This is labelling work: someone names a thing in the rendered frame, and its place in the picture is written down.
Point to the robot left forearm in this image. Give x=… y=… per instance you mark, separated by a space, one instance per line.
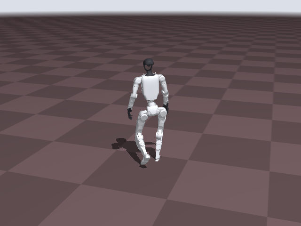
x=131 y=102

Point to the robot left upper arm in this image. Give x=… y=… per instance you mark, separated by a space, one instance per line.
x=137 y=81

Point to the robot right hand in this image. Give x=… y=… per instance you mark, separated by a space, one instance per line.
x=166 y=107

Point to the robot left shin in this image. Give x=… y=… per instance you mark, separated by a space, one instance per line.
x=141 y=145

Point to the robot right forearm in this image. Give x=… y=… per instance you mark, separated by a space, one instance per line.
x=165 y=98

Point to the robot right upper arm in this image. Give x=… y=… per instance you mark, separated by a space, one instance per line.
x=163 y=84

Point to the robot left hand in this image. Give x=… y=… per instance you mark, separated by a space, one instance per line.
x=129 y=115

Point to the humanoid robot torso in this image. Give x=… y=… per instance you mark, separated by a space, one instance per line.
x=150 y=91

